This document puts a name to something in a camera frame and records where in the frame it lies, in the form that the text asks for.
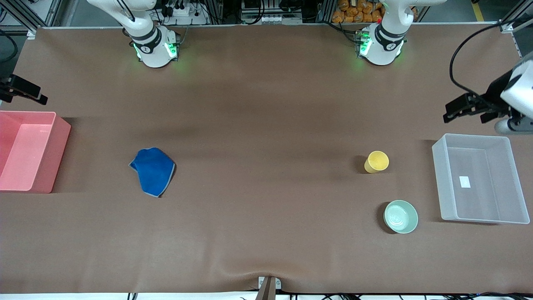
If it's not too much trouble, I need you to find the yellow cup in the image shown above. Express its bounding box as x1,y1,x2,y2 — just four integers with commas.
364,151,390,174

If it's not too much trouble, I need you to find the light green bowl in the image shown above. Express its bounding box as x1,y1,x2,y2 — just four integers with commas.
384,200,418,234

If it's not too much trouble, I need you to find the blue cloth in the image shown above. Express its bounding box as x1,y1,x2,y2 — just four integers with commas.
128,147,176,198

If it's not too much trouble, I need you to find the pink plastic bin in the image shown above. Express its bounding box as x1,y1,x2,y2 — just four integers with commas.
0,111,72,194

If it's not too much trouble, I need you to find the clear plastic bin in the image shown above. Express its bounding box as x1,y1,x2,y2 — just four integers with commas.
432,133,531,225

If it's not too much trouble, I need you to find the orange packed snack bag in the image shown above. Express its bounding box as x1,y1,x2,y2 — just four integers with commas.
332,0,386,23

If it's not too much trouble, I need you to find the white power strip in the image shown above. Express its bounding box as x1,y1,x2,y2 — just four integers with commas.
160,0,209,25

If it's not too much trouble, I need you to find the brown table cover mat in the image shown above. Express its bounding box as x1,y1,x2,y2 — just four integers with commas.
0,23,533,294

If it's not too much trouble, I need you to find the grey control box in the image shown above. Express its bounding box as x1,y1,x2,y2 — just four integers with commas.
241,0,304,25

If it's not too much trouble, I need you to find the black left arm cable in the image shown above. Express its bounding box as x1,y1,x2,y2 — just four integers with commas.
449,19,517,113

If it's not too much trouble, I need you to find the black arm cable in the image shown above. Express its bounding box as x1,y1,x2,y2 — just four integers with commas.
449,19,517,113
0,29,19,65

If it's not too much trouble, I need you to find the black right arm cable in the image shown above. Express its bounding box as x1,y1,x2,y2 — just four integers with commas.
0,29,19,65

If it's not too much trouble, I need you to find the aluminium frame post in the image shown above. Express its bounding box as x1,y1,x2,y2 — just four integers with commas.
0,0,63,34
500,0,533,33

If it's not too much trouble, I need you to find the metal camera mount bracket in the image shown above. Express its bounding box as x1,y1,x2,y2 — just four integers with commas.
255,276,282,300

